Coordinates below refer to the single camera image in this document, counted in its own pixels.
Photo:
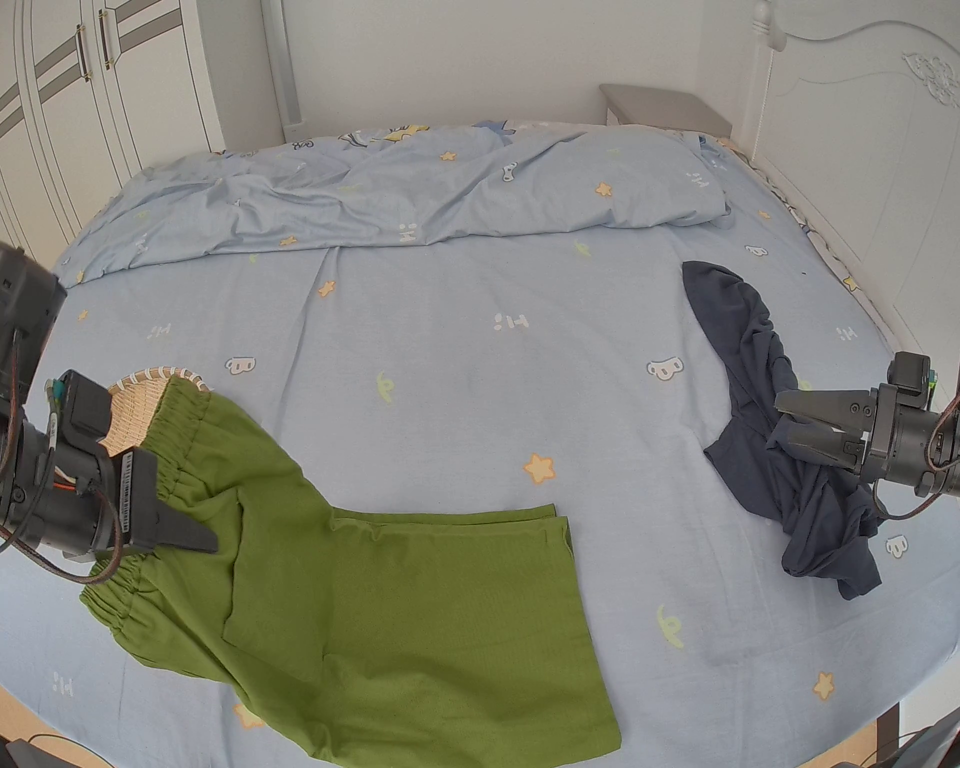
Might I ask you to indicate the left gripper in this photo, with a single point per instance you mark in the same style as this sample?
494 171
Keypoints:
75 510

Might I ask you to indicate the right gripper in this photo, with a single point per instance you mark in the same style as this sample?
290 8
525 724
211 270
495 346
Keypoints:
911 450

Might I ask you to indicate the green shorts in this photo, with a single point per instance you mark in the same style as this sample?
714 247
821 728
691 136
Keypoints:
375 600

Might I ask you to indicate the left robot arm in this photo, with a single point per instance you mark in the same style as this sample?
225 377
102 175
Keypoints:
26 300

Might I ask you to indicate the round woven basket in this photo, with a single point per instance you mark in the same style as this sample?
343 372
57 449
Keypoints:
135 405

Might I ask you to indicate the dark blue garment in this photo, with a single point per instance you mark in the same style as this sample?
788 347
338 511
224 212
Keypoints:
750 337

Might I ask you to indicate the bed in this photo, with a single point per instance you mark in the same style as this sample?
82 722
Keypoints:
487 375

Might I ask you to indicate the grey bedside table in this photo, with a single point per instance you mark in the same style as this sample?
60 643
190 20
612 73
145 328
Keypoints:
660 109

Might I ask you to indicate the white wardrobe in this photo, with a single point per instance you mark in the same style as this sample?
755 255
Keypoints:
67 112

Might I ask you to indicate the pale blue quilt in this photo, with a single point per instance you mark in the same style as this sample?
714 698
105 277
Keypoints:
375 195

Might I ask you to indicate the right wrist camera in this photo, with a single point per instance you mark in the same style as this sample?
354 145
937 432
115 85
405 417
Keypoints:
909 375

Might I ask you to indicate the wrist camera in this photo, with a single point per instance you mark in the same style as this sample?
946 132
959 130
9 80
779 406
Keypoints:
86 409
909 375

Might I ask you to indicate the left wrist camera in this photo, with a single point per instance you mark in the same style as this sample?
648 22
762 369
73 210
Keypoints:
86 409

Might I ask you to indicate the grey wall pipe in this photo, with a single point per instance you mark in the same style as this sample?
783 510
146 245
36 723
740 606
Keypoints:
285 75

